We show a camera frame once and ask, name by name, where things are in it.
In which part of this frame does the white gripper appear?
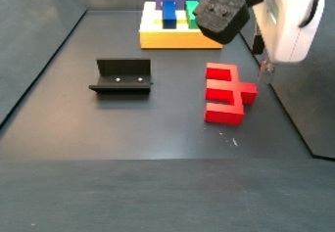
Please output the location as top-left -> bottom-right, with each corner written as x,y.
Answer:
252,0 -> 324,84

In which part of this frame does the red E-shaped block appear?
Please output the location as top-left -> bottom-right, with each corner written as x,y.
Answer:
204,63 -> 257,125

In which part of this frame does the yellow board with white top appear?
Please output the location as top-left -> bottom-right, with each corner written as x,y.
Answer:
139,1 -> 223,49

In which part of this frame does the green rectangular block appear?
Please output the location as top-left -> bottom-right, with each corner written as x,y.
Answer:
184,1 -> 199,29

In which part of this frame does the blue rectangular block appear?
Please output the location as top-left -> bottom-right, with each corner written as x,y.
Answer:
163,1 -> 176,29

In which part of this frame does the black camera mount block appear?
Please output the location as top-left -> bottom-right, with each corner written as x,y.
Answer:
193,0 -> 263,44

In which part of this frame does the black angled bracket stand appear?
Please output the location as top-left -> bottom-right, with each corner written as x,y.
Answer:
89,58 -> 152,94

